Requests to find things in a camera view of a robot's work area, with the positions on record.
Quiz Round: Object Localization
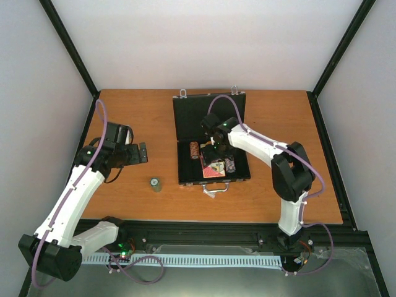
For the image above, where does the blue poker chip stack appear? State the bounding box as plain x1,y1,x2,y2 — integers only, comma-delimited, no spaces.
224,158,236,173

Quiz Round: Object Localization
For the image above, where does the red back card deck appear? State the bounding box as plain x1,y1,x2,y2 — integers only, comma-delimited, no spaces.
202,161,226,178

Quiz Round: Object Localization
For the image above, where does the red poker chip stack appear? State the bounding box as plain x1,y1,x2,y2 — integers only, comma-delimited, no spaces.
189,141,200,160

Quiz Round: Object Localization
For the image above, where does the green poker chip stack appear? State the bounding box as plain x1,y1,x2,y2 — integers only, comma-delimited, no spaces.
150,178,162,192

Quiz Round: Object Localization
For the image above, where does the black poker set case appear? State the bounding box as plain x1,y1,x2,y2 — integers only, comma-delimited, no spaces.
173,93,251,186

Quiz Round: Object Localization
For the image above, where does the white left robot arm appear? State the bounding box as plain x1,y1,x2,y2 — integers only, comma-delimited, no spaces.
18,142,148,282

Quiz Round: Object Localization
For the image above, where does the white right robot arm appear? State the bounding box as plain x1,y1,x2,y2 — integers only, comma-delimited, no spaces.
200,113,315,250

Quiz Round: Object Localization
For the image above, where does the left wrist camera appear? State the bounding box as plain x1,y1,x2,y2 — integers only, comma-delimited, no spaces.
105,122,134,145

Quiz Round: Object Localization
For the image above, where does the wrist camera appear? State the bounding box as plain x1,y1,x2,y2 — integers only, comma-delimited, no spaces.
200,113,220,135
105,122,134,145

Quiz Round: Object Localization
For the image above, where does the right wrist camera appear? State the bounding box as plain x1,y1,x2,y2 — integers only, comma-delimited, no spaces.
200,113,220,135

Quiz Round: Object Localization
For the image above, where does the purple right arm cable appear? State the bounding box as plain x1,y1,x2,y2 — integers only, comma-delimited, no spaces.
207,94,335,276

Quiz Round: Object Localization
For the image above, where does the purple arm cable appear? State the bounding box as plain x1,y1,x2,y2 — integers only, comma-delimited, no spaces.
207,94,335,276
30,99,109,288

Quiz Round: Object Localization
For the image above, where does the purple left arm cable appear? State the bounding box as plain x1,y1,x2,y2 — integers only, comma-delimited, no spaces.
30,99,109,288

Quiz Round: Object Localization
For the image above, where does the light blue cable duct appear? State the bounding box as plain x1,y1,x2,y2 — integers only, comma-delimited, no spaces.
82,251,283,269

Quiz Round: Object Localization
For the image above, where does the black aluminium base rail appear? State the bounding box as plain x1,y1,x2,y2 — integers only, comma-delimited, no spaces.
71,219,372,257

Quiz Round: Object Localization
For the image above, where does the black frame post left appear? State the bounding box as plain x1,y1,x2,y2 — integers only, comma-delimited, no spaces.
38,0,100,98

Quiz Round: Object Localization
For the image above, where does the black frame post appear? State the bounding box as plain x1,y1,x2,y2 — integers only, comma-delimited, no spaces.
311,0,377,97
38,0,100,98

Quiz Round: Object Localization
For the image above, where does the black frame post right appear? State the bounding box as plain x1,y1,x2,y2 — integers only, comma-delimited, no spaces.
311,0,377,97

